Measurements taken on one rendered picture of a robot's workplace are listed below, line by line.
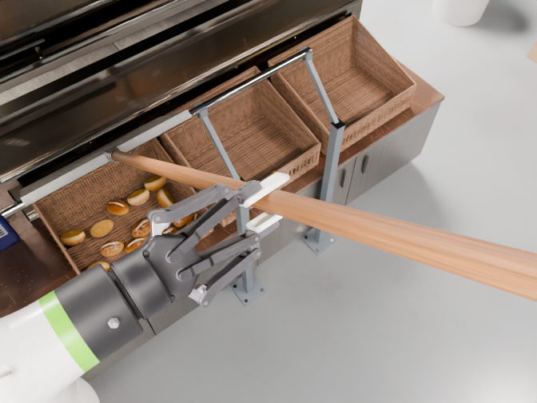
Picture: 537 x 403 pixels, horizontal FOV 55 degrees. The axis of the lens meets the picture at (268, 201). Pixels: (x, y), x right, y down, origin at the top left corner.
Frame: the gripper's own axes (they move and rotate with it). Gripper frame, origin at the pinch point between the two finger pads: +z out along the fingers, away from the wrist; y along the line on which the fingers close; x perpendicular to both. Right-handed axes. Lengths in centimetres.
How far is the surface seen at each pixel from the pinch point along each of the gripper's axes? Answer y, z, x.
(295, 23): -5, 111, -154
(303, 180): 58, 77, -142
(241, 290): 104, 36, -176
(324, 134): 43, 94, -139
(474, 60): 78, 269, -204
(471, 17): 54, 295, -219
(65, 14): -41, 13, -121
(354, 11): 4, 151, -162
